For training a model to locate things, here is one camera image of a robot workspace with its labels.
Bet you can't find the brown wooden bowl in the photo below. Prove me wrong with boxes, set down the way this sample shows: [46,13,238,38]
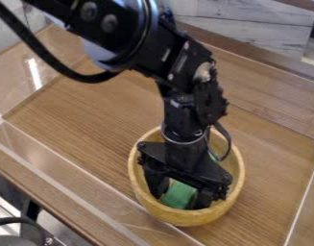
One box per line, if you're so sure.
[129,125,247,227]

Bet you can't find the black table leg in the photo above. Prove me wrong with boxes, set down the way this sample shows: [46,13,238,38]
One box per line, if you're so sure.
[20,200,42,222]

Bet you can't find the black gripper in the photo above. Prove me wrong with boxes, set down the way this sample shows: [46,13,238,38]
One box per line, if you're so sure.
[137,126,234,210]

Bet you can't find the green rectangular block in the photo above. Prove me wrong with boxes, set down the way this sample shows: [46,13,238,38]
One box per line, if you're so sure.
[161,181,198,209]

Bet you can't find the clear acrylic tray wall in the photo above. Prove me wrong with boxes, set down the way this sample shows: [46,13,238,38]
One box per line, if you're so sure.
[0,119,204,246]

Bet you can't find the black cable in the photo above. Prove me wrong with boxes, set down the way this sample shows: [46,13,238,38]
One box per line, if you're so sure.
[0,0,122,85]

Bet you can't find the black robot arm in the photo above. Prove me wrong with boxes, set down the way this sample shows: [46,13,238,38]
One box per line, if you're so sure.
[23,0,233,209]

